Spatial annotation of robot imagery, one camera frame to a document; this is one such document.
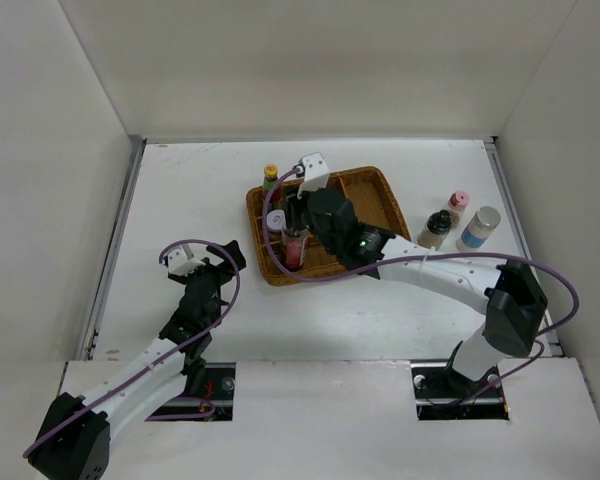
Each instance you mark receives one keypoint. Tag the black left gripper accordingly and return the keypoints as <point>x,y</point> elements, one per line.
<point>225,272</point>

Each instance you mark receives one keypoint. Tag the yellow-capped green-label sauce bottle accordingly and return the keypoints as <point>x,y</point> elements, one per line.
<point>269,180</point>

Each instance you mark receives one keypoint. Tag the woven wicker divided basket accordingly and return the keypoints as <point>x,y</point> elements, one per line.
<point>373,201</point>

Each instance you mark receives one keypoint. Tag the silver-capped white blue jar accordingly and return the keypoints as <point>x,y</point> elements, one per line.
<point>485,220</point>

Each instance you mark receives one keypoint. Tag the pink-capped spice shaker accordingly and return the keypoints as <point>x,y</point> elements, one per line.
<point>456,206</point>

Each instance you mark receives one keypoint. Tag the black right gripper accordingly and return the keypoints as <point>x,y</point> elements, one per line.
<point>293,206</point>

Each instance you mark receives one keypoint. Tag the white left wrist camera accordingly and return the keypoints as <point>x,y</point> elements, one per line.
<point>181,261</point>

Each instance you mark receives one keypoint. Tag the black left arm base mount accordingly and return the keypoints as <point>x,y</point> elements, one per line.
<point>208,396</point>

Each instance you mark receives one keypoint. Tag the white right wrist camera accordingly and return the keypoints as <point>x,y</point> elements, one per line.
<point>314,172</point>

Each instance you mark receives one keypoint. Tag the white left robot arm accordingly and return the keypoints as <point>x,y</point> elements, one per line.
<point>79,432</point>

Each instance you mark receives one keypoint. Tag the black-capped pepper grinder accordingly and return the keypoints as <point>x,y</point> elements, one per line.
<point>435,231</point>

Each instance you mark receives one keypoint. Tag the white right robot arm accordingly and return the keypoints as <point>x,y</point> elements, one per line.
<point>507,295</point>

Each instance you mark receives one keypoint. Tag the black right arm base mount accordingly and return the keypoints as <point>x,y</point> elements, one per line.
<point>443,395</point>

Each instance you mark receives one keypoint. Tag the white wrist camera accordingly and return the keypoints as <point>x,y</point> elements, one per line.
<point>181,261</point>
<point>314,172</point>

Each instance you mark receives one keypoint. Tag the dark soy sauce bottle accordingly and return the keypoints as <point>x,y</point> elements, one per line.
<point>294,247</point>

